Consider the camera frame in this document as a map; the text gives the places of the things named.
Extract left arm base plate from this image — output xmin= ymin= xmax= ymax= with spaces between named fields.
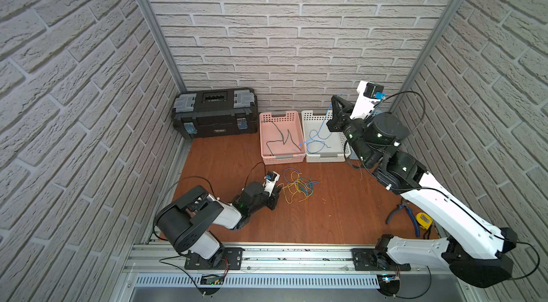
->
xmin=184 ymin=246 xmax=244 ymax=271

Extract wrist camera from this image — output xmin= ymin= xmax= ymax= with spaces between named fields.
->
xmin=263 ymin=172 xmax=280 ymax=196
xmin=350 ymin=81 xmax=385 ymax=119

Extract pink perforated basket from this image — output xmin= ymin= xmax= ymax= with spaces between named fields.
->
xmin=259 ymin=111 xmax=306 ymax=165

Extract yellow blue small tool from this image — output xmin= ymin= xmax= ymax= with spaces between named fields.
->
xmin=415 ymin=212 xmax=433 ymax=231

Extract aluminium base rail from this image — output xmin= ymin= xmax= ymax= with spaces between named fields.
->
xmin=123 ymin=243 xmax=456 ymax=290

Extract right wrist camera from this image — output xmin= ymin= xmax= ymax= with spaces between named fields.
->
xmin=350 ymin=81 xmax=385 ymax=119

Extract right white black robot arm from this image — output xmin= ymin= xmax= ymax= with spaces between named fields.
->
xmin=327 ymin=95 xmax=517 ymax=288

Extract black plastic toolbox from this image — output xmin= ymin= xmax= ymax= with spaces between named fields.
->
xmin=171 ymin=87 xmax=258 ymax=139

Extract blue handled pliers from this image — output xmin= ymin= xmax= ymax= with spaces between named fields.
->
xmin=384 ymin=198 xmax=421 ymax=238

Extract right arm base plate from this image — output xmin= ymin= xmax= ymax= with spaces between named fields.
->
xmin=350 ymin=248 xmax=411 ymax=271

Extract green wire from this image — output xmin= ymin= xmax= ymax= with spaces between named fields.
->
xmin=284 ymin=129 xmax=303 ymax=152
xmin=262 ymin=119 xmax=288 ymax=157

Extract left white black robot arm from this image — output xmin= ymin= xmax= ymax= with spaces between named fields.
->
xmin=154 ymin=172 xmax=281 ymax=268

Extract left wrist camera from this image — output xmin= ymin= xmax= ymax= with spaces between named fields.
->
xmin=263 ymin=172 xmax=280 ymax=196

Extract tangled coloured wire pile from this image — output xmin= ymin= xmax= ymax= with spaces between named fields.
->
xmin=277 ymin=168 xmax=321 ymax=204

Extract blue wire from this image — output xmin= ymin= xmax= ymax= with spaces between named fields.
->
xmin=305 ymin=128 xmax=333 ymax=154
xmin=297 ymin=95 xmax=343 ymax=149

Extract white perforated basket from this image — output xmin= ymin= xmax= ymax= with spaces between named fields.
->
xmin=301 ymin=110 xmax=351 ymax=163

